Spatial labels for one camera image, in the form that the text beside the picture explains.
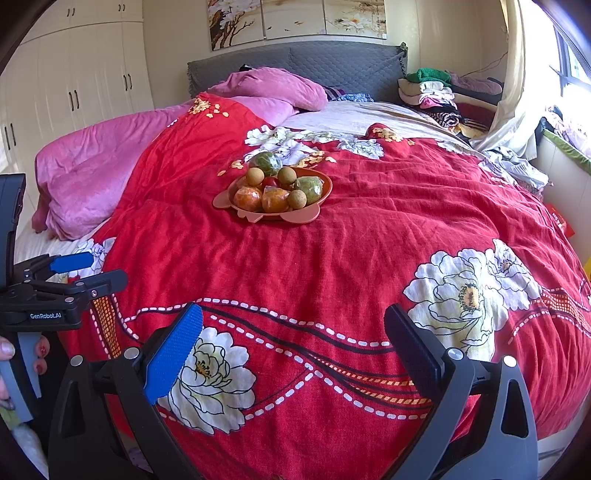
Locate white wardrobe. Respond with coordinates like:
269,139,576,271
0,0,155,176

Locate pink blanket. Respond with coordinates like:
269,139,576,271
31,95,301,241

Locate white bedsheet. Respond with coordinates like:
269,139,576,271
18,222,107,278

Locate beige blanket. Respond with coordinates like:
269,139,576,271
281,100,472,144

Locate green folded cloth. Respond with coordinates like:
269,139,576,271
416,68,455,86

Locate grey quilted headboard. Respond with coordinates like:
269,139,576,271
187,42,409,102

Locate floral wall painting panel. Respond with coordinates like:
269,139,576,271
322,0,387,38
261,0,329,40
206,0,269,51

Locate purple cloth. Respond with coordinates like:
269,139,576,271
450,71,504,95

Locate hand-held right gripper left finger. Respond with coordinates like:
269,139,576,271
48,302,205,480

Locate pink pillow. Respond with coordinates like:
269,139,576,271
210,67,328,112

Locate cream curtain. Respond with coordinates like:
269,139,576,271
471,0,561,155

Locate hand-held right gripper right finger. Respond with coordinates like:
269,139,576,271
385,304,539,480

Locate large green orange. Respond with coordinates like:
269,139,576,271
249,151,283,172

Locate red packet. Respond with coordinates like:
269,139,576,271
547,203,578,238

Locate crumpled white clothes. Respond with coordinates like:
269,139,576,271
480,148,550,190

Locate pile of folded clothes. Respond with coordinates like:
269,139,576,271
398,78,476,132

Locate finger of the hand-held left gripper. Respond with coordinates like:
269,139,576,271
18,269,129,305
14,251,94,283

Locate dark patterned pillow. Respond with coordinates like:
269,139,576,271
323,85,375,103

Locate red floral blanket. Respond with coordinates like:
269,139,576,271
58,92,591,480

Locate window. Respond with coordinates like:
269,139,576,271
554,14,591,93

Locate mixed clothes heap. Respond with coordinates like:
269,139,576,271
536,106,591,158

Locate person's left hand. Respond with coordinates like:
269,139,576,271
0,336,51,402

